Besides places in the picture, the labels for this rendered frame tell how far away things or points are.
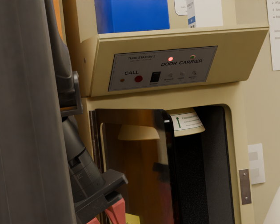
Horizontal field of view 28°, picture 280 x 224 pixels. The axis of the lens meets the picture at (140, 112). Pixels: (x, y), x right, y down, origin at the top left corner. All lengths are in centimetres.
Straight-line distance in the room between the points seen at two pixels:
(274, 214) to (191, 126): 85
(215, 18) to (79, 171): 41
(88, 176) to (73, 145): 5
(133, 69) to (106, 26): 9
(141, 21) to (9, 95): 63
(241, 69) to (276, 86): 62
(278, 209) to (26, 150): 14
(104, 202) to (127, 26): 31
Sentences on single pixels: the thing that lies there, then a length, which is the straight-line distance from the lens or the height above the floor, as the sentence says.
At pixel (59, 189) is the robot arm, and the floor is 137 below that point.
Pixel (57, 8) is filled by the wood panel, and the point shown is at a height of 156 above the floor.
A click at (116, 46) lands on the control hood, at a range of 91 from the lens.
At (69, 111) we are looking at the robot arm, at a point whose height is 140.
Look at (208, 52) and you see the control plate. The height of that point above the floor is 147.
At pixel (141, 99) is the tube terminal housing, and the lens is 103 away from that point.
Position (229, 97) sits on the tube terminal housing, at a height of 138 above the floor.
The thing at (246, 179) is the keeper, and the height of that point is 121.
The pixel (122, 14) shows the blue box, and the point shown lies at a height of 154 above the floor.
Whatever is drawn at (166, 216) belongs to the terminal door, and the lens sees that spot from 74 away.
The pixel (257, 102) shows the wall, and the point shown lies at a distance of 165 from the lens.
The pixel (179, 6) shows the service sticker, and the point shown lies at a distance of 108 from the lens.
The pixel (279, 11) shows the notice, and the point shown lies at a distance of 171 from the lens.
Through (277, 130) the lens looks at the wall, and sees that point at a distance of 169.
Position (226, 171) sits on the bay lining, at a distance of 115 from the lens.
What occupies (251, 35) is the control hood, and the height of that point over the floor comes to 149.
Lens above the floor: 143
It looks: 3 degrees down
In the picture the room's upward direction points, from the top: 6 degrees counter-clockwise
